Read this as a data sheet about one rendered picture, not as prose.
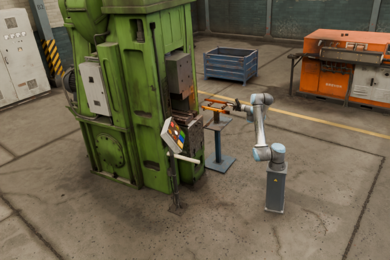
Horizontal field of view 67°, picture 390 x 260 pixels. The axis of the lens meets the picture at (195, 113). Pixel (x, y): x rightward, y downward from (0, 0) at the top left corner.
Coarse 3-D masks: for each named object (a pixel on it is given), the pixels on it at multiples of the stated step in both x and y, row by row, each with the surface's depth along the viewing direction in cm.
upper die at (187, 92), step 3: (189, 87) 358; (186, 90) 352; (189, 90) 359; (171, 93) 353; (174, 93) 351; (177, 93) 349; (180, 93) 346; (183, 93) 348; (186, 93) 354; (189, 93) 360; (171, 96) 355; (174, 96) 353; (177, 96) 351; (180, 96) 348; (183, 96) 349; (186, 96) 355; (180, 99) 350
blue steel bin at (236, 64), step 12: (216, 48) 784; (228, 48) 775; (204, 60) 746; (216, 60) 727; (228, 60) 710; (240, 60) 691; (252, 60) 729; (204, 72) 761; (216, 72) 741; (228, 72) 723; (240, 72) 705; (252, 72) 739
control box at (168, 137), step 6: (168, 120) 322; (168, 126) 309; (174, 126) 322; (162, 132) 302; (168, 132) 301; (174, 132) 314; (162, 138) 302; (168, 138) 301; (174, 138) 306; (168, 144) 304; (174, 144) 304; (174, 150) 307; (180, 150) 307
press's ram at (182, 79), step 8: (168, 56) 340; (176, 56) 338; (184, 56) 336; (168, 64) 330; (176, 64) 325; (184, 64) 338; (168, 72) 335; (176, 72) 329; (184, 72) 341; (168, 80) 340; (176, 80) 334; (184, 80) 344; (176, 88) 339; (184, 88) 347
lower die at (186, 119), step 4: (176, 112) 382; (180, 112) 383; (176, 116) 374; (180, 116) 373; (184, 116) 372; (188, 116) 369; (192, 116) 376; (176, 120) 368; (180, 120) 365; (184, 120) 364; (188, 120) 369
